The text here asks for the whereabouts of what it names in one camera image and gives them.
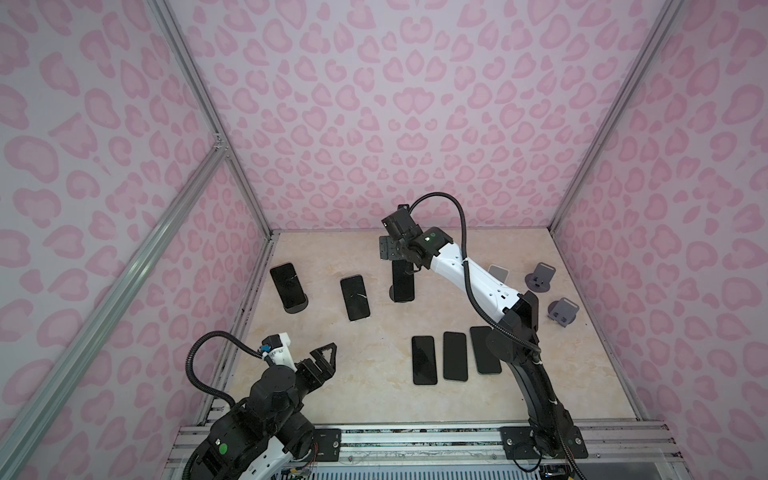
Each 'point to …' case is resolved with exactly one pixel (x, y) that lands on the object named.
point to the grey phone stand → (539, 280)
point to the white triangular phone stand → (498, 272)
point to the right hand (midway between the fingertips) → (399, 242)
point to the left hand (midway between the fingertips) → (328, 350)
